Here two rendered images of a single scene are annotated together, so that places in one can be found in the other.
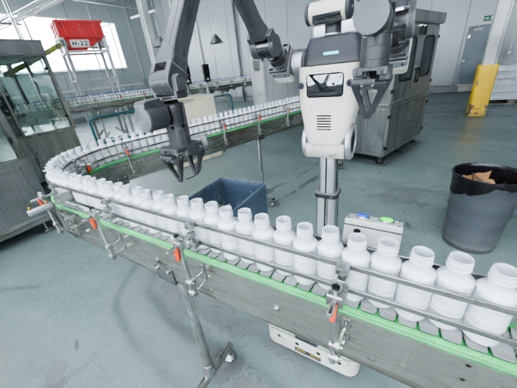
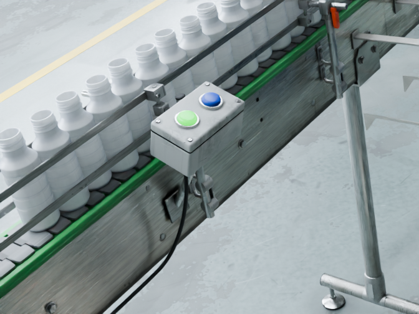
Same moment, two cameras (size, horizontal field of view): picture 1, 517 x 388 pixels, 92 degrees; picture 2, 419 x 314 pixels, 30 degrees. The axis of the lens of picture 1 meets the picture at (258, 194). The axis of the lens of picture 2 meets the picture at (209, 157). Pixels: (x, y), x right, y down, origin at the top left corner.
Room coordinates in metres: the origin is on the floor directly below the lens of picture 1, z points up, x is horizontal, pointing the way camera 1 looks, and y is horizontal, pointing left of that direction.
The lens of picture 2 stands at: (0.81, -1.36, 1.66)
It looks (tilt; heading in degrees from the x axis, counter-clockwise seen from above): 31 degrees down; 103
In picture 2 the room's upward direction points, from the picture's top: 14 degrees counter-clockwise
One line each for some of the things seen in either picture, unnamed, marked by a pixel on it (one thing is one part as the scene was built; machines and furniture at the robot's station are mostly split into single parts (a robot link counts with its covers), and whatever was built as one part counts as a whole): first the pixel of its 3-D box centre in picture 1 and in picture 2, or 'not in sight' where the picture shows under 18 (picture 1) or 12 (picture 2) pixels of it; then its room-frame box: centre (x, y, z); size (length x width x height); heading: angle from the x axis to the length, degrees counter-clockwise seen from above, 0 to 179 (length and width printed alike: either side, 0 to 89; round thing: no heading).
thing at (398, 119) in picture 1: (373, 90); not in sight; (4.54, -2.15, 1.00); 1.60 x 1.30 x 2.00; 129
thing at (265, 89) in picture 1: (270, 91); not in sight; (7.01, -0.59, 0.96); 0.82 x 0.50 x 1.91; 129
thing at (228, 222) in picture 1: (229, 232); (250, 20); (0.62, 0.10, 1.08); 0.06 x 0.06 x 0.17
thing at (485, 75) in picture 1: (481, 90); not in sight; (6.09, -5.45, 0.55); 0.40 x 0.40 x 1.10; 57
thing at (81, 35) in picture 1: (99, 91); not in sight; (6.73, 3.55, 1.40); 0.92 x 0.72 x 2.80; 129
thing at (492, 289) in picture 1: (491, 304); (26, 179); (0.30, -0.40, 1.08); 0.06 x 0.06 x 0.17
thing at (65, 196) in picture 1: (65, 219); not in sight; (1.07, 0.93, 0.96); 0.23 x 0.10 x 0.27; 147
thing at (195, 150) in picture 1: (189, 160); not in sight; (0.70, 0.19, 1.29); 0.07 x 0.07 x 0.09; 57
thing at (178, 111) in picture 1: (172, 114); not in sight; (0.68, 0.20, 1.42); 0.07 x 0.06 x 0.07; 147
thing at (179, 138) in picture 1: (179, 137); not in sight; (0.69, 0.19, 1.36); 0.10 x 0.07 x 0.07; 147
